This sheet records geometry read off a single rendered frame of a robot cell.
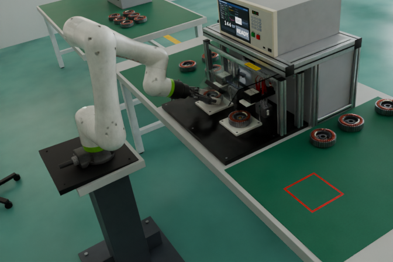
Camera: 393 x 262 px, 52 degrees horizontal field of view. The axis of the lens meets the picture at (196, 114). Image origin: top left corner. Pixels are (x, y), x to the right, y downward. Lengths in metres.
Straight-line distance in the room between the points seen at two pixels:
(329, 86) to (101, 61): 1.04
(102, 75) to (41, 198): 1.70
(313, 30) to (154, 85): 0.76
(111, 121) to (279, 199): 0.72
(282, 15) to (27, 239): 2.05
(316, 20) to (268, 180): 0.74
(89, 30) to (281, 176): 0.94
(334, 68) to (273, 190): 0.65
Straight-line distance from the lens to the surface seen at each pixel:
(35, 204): 3.11
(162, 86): 1.91
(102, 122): 1.67
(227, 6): 2.02
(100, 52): 1.54
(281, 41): 1.82
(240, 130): 1.93
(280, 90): 1.77
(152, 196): 2.83
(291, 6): 1.80
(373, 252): 1.49
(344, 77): 2.03
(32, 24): 6.37
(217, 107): 2.12
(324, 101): 2.00
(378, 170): 1.79
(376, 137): 1.97
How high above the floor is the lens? 1.87
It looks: 31 degrees down
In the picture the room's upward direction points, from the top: 8 degrees counter-clockwise
